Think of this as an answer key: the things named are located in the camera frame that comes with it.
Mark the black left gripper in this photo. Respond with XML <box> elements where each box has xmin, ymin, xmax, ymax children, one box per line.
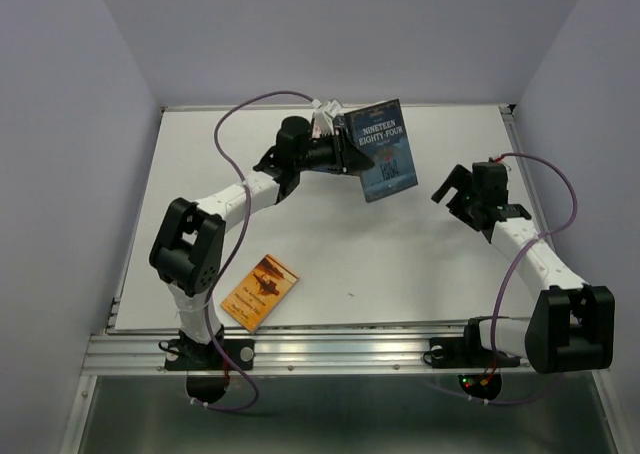
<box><xmin>294</xmin><ymin>126</ymin><xmax>374</xmax><ymax>175</ymax></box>

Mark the Nineteen Eighty-Four blue book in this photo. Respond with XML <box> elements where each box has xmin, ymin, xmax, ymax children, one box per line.
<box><xmin>344</xmin><ymin>99</ymin><xmax>418</xmax><ymax>203</ymax></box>

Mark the orange Huckleberry Finn book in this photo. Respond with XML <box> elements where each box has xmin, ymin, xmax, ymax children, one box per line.
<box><xmin>220</xmin><ymin>254</ymin><xmax>300</xmax><ymax>333</ymax></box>

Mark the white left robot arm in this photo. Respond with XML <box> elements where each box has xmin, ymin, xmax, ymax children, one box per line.
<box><xmin>149</xmin><ymin>115</ymin><xmax>374</xmax><ymax>368</ymax></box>

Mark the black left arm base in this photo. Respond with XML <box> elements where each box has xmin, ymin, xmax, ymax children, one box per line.
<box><xmin>158</xmin><ymin>328</ymin><xmax>259</xmax><ymax>412</ymax></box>

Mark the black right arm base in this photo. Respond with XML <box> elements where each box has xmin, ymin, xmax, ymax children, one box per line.
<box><xmin>423</xmin><ymin>313</ymin><xmax>521</xmax><ymax>400</ymax></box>

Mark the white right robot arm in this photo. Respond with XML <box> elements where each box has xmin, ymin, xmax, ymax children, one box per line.
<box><xmin>432</xmin><ymin>160</ymin><xmax>615</xmax><ymax>374</ymax></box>

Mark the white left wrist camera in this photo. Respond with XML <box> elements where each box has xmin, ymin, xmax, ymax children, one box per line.
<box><xmin>311</xmin><ymin>99</ymin><xmax>344</xmax><ymax>138</ymax></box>

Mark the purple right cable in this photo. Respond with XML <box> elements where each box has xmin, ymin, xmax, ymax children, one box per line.
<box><xmin>424</xmin><ymin>152</ymin><xmax>579</xmax><ymax>406</ymax></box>

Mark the purple cable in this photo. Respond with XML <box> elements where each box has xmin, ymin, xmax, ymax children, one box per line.
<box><xmin>424</xmin><ymin>152</ymin><xmax>579</xmax><ymax>406</ymax></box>
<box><xmin>199</xmin><ymin>91</ymin><xmax>321</xmax><ymax>410</ymax></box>

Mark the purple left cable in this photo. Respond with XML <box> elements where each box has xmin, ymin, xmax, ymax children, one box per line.
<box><xmin>199</xmin><ymin>91</ymin><xmax>321</xmax><ymax>410</ymax></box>

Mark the aluminium mounting rail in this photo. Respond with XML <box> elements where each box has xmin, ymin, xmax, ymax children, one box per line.
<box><xmin>79</xmin><ymin>323</ymin><xmax>611</xmax><ymax>378</ymax></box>

